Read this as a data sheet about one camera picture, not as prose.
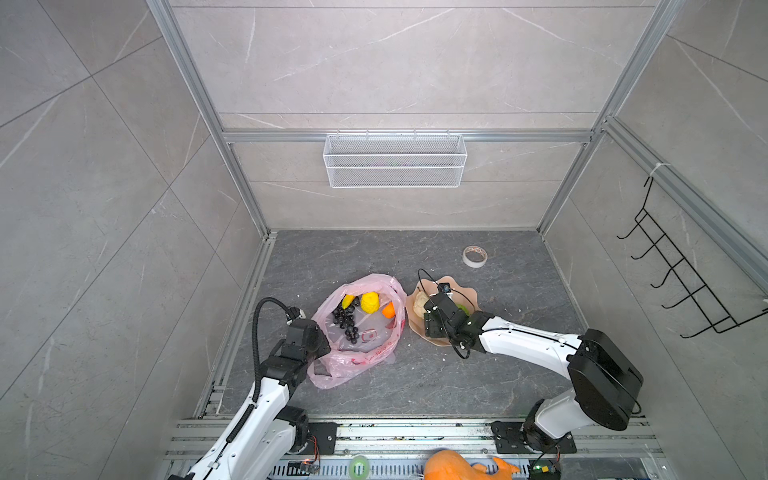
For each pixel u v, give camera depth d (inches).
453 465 25.1
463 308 37.8
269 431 23.5
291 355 24.6
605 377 16.7
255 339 22.9
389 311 36.2
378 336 36.1
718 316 23.4
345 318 36.4
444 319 26.0
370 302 36.8
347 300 35.0
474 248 44.8
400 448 28.7
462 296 38.3
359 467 27.6
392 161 39.7
